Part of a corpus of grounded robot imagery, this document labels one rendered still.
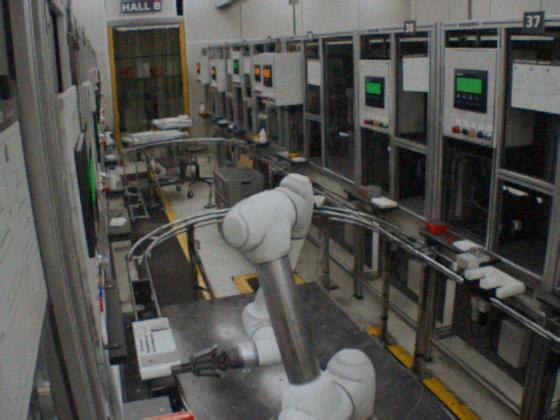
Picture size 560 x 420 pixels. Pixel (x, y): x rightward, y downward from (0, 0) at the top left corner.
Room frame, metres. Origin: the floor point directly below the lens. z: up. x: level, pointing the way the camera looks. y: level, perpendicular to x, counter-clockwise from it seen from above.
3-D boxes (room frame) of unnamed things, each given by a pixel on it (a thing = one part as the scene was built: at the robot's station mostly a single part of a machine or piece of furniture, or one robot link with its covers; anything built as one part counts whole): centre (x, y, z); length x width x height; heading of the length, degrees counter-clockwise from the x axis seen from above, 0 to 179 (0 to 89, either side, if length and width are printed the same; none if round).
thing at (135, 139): (6.91, 1.62, 0.48); 0.88 x 0.56 x 0.96; 126
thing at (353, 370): (1.43, -0.20, 0.85); 0.18 x 0.16 x 0.22; 141
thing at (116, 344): (0.97, 0.36, 1.37); 0.36 x 0.04 x 0.04; 18
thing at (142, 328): (1.67, 0.48, 0.84); 0.36 x 0.14 x 0.10; 18
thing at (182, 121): (8.25, 1.63, 0.48); 0.84 x 0.58 x 0.97; 26
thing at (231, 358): (1.56, 0.20, 0.88); 0.09 x 0.07 x 0.08; 108
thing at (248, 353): (1.58, 0.13, 0.88); 0.09 x 0.06 x 0.09; 18
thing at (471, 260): (2.27, -0.91, 0.92); 0.13 x 0.10 x 0.09; 108
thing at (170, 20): (9.52, 2.26, 1.31); 1.36 x 0.10 x 2.62; 108
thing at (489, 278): (2.15, -0.94, 0.84); 0.37 x 0.14 x 0.10; 18
